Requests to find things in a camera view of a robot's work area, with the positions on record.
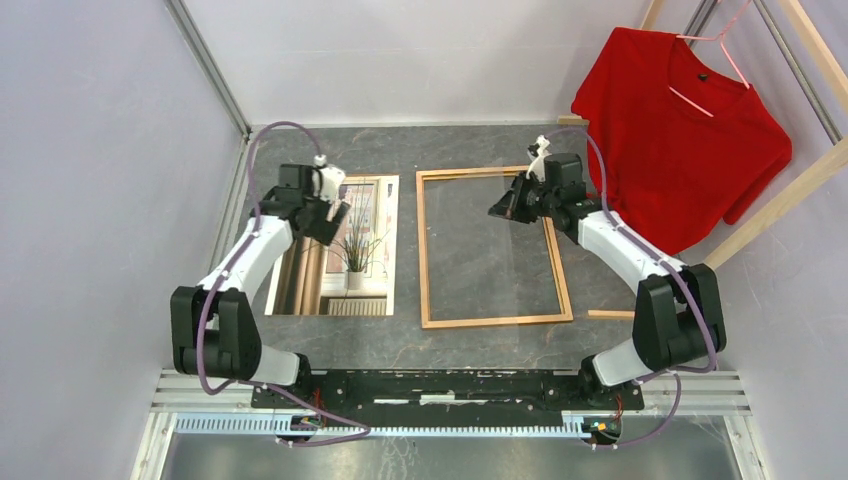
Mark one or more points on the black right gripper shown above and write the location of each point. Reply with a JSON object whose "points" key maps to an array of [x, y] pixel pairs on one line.
{"points": [[510, 205]]}

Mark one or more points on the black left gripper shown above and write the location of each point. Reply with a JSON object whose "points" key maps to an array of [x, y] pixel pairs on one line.
{"points": [[323, 231]]}

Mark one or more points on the plant window photo print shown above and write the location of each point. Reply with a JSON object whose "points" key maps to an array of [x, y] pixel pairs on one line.
{"points": [[353, 276]]}

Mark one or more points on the clear acrylic sheet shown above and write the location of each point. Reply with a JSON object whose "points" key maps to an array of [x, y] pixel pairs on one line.
{"points": [[503, 245]]}

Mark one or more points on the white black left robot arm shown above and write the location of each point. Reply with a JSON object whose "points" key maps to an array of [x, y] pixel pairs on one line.
{"points": [[213, 329]]}

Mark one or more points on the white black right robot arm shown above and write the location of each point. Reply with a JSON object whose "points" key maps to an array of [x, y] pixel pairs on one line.
{"points": [[678, 322]]}

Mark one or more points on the red t-shirt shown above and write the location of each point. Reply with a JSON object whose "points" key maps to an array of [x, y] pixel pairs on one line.
{"points": [[676, 146]]}

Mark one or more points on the wooden clothes rack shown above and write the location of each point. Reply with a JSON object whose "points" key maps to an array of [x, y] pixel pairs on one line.
{"points": [[762, 218]]}

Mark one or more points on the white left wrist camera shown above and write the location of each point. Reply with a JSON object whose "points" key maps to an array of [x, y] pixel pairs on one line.
{"points": [[327, 179]]}

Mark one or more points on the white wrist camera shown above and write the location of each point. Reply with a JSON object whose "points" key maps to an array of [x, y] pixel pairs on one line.
{"points": [[538, 153], [327, 179]]}

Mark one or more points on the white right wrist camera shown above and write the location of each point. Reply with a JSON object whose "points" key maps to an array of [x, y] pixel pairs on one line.
{"points": [[538, 153]]}

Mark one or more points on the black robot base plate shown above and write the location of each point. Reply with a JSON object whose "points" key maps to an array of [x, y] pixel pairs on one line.
{"points": [[461, 398]]}

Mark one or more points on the aluminium rail frame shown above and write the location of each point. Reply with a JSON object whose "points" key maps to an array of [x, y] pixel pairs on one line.
{"points": [[693, 426]]}

